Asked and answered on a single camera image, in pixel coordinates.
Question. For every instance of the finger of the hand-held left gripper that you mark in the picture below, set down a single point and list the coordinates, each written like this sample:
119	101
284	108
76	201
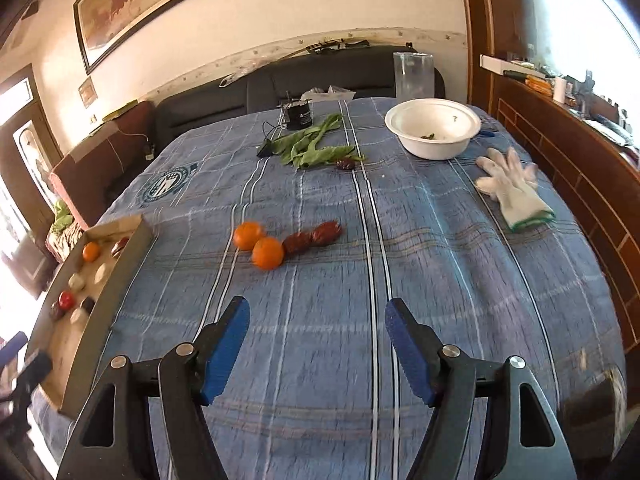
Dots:
14	344
35	367

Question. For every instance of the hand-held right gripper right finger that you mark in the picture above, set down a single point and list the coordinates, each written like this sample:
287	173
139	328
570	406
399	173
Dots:
410	350

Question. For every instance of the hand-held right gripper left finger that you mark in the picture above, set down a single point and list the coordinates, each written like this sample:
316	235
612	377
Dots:
227	350

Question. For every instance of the large pale corn cob piece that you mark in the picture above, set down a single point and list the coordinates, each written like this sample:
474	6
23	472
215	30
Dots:
79	316

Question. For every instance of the red tomato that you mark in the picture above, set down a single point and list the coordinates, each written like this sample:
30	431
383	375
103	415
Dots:
66	300

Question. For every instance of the dark purple round fruit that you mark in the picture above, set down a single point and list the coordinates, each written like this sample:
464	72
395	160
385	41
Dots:
88	304

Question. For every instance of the small pale corn cob piece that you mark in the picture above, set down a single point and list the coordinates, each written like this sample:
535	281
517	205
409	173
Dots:
76	280

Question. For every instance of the orange tangerine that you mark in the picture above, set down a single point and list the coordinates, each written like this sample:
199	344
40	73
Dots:
268	253
248	235
91	251

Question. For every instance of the medium pale corn cob piece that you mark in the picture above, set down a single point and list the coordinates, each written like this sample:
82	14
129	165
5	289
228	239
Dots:
101	273

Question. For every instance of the cardboard box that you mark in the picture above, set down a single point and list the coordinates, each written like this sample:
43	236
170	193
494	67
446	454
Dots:
125	270

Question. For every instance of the large red date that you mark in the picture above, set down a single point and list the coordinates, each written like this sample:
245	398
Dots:
120	246

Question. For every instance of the blue plaid blanket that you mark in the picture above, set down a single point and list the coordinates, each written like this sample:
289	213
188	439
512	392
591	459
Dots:
350	270

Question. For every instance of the green plastic bag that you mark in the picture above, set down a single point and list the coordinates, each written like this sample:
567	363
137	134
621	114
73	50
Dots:
62	217

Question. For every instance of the white knit glove green cuff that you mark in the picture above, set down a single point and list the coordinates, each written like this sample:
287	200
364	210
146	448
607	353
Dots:
520	200

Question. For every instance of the small red date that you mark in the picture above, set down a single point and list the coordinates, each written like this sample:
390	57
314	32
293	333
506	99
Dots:
345	164

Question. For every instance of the white bowl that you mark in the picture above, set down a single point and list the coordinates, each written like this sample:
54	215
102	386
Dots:
430	147

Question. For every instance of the wooden door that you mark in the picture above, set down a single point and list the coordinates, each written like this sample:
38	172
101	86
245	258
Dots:
20	135

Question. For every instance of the green vegetable leaves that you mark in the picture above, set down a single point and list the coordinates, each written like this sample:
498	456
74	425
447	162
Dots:
305	152

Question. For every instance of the blue pen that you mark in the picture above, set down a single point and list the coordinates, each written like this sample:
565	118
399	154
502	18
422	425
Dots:
487	133

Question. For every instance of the wooden cabinet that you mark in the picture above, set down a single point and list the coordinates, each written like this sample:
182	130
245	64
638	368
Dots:
565	170

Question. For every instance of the black electronic device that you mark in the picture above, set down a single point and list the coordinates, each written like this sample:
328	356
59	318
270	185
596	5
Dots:
298	115

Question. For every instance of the black sofa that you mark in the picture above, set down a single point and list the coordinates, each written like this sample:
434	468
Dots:
210	105

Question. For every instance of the clear plastic bag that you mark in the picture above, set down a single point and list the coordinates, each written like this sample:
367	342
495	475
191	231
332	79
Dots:
335	92

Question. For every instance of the clear plastic cup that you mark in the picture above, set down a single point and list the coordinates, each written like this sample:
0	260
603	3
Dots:
412	75

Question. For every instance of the orange packets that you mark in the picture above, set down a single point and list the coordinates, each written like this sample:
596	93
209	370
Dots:
535	82

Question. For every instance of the white paper roll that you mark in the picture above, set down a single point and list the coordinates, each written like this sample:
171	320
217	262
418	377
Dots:
559	90

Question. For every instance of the white flat box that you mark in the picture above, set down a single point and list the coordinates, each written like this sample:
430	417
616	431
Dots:
495	62

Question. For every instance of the dark long object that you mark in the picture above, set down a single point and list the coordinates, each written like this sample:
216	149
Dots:
335	45

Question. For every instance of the small wall picture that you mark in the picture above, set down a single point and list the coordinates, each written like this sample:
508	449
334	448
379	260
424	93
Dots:
87	92

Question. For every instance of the framed wall painting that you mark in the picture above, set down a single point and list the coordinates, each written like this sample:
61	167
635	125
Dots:
150	0

